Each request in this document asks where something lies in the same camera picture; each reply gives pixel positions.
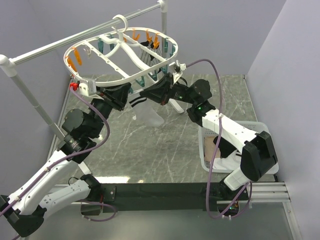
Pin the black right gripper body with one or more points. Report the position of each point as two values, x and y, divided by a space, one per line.
179 92

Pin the orange clothespin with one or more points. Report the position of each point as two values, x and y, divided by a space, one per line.
156 42
135 36
77 56
149 38

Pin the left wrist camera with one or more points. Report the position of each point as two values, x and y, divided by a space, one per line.
85 87

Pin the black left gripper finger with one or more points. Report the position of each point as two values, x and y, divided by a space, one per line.
119 101
118 90

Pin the white metal drying rack stand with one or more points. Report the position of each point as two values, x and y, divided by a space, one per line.
117 36

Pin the white sock black cuff stripes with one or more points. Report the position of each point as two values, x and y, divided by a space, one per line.
145 113

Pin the teal clothespin front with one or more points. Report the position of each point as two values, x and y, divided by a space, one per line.
154 75

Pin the teal clothespin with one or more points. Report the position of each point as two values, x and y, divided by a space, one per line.
154 75
100 45

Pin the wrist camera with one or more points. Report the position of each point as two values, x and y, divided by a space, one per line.
85 87
177 69

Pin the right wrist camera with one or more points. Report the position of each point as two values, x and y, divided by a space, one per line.
177 69

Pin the clear clothespin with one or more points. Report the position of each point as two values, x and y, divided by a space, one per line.
88 51

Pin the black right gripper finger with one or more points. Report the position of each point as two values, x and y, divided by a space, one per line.
163 85
156 95

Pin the black and white striped sock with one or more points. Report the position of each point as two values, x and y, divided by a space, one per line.
143 52

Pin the teal clothespin left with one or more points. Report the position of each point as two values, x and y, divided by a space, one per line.
100 45

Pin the white plastic laundry basket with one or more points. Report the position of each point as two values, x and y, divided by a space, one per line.
255 126

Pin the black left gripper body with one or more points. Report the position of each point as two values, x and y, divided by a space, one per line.
105 95

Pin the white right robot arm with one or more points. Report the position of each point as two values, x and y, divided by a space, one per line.
257 150

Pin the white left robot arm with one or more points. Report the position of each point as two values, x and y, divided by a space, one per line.
27 208

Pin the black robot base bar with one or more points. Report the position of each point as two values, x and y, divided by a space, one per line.
151 196

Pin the white round clip hanger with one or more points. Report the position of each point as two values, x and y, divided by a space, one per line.
95 68

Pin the teal clothespin being pinched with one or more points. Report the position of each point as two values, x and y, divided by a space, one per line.
141 81

